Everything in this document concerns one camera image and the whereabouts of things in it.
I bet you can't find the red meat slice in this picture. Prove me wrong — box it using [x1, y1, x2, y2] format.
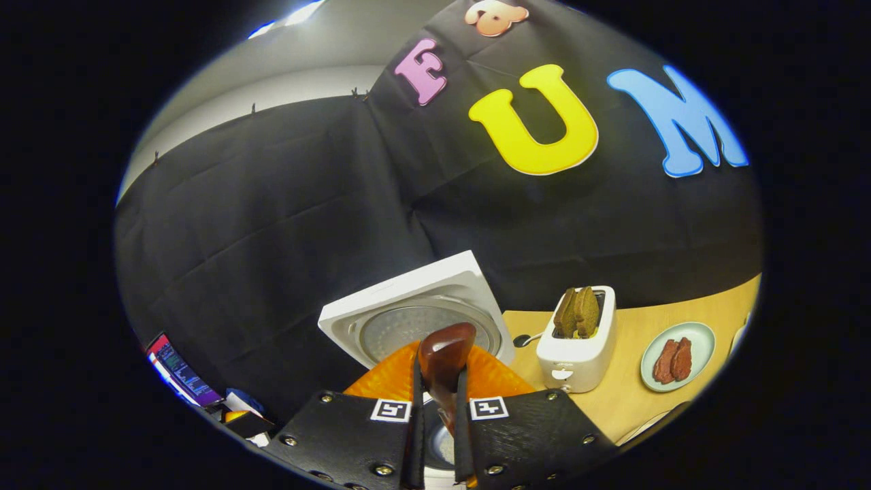
[653, 339, 680, 385]
[671, 337, 693, 382]

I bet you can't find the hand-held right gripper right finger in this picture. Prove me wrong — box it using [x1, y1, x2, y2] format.
[453, 344, 621, 490]

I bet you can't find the black backdrop cloth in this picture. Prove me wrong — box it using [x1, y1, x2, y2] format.
[114, 0, 764, 429]

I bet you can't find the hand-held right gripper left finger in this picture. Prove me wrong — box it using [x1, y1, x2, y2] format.
[262, 339, 427, 490]

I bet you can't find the pale green plate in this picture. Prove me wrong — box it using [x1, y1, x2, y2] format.
[640, 322, 717, 393]

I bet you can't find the white toaster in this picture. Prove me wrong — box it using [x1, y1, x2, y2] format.
[536, 286, 617, 394]

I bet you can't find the white rice cooker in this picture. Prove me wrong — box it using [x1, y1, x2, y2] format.
[318, 250, 516, 472]

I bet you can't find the large ceiling light panel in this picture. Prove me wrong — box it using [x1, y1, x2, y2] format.
[248, 0, 327, 39]

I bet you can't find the dark wooden spoon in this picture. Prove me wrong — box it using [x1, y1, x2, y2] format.
[417, 323, 477, 436]

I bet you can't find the blue white box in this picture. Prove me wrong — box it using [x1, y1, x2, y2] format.
[225, 388, 266, 416]

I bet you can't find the lit computer screen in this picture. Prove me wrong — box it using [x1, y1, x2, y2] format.
[146, 332, 225, 408]

